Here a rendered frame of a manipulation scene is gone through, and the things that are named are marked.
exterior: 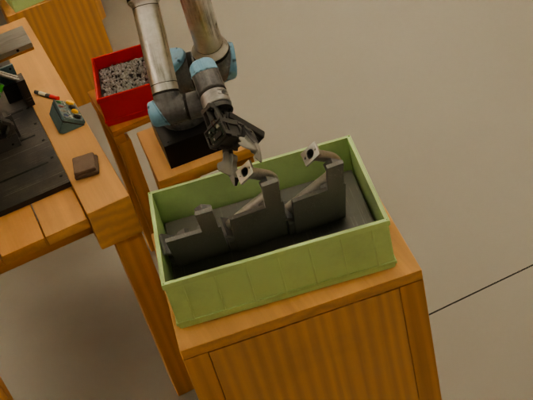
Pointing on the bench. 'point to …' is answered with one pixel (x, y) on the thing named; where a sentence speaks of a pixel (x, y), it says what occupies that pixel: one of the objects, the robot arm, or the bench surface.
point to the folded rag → (86, 166)
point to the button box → (65, 124)
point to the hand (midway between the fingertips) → (249, 171)
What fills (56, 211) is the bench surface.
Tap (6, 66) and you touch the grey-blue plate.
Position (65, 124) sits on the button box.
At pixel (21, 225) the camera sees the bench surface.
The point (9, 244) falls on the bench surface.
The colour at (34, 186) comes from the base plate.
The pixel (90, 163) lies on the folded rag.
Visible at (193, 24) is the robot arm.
